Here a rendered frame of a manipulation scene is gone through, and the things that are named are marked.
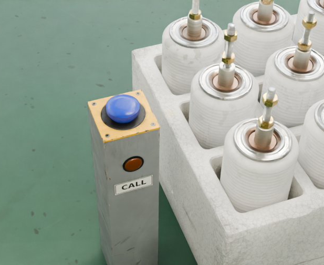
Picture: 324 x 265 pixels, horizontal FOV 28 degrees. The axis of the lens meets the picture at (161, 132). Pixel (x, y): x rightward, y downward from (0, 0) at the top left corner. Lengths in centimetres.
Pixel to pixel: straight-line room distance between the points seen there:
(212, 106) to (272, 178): 13
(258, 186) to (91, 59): 61
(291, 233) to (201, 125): 19
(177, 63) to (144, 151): 24
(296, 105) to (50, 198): 43
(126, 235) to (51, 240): 18
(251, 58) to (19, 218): 45
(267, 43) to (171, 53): 15
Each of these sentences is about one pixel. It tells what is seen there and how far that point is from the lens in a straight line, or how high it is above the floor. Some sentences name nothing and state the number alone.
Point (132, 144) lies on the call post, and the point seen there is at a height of 30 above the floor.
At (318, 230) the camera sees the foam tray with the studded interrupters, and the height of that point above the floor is 13.
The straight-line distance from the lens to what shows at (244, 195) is 87.
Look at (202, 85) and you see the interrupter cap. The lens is 91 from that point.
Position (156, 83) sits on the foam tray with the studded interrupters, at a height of 18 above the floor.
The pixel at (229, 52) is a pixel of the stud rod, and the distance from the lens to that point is 89.
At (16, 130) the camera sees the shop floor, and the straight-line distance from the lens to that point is 123.
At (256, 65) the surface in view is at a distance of 105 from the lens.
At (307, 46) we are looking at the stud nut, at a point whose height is 29.
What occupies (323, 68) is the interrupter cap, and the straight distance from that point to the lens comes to 97.
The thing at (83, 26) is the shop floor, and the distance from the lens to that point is 144.
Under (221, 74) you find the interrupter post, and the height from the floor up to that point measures 27.
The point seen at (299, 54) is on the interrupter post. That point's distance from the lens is 95.
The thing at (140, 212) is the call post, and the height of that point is 16.
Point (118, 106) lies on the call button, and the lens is 77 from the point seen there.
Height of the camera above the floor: 87
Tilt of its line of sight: 46 degrees down
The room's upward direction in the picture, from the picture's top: 1 degrees clockwise
